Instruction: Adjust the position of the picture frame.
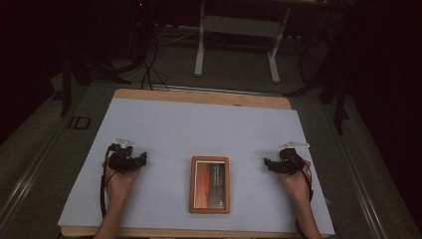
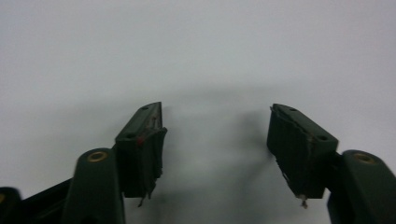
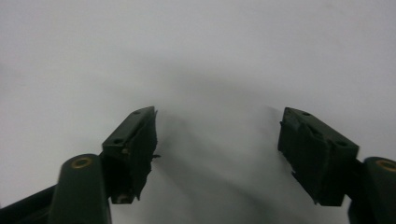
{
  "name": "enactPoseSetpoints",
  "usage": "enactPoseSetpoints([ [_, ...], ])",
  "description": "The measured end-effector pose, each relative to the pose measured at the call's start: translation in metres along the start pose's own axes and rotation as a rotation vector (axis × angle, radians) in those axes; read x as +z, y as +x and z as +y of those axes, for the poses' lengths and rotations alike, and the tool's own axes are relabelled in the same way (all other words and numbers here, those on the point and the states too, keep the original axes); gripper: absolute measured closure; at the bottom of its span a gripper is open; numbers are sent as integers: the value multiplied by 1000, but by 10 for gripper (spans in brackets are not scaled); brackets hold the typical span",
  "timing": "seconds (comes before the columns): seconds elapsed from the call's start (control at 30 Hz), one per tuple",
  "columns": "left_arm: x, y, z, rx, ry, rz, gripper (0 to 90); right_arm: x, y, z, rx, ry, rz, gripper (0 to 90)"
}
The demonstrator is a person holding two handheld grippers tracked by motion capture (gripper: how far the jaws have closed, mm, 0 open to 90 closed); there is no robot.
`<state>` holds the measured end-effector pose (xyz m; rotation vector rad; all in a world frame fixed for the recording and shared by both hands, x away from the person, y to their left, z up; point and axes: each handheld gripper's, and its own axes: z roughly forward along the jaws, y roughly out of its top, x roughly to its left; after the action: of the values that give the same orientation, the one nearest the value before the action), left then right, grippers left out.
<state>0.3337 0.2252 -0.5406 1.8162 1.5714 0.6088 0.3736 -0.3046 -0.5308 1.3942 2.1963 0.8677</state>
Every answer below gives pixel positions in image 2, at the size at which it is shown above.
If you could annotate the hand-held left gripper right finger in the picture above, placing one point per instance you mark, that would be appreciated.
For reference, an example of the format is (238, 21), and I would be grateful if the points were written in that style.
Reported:
(300, 155)

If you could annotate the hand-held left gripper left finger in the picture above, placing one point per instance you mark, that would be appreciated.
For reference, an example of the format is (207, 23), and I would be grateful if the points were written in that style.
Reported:
(141, 161)

